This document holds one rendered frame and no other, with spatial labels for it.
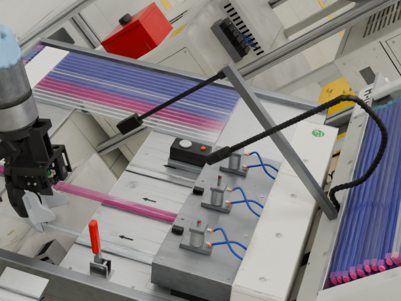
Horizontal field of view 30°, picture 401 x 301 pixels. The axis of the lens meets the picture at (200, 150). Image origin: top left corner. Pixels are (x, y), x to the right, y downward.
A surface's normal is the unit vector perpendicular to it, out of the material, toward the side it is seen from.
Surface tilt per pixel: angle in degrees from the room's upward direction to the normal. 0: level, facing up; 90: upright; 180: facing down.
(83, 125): 0
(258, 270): 48
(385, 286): 90
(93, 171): 0
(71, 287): 90
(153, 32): 0
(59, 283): 90
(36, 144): 90
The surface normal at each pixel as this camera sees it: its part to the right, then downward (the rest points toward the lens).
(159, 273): -0.31, 0.54
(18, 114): 0.46, 0.40
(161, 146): 0.08, -0.81
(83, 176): 0.76, -0.36
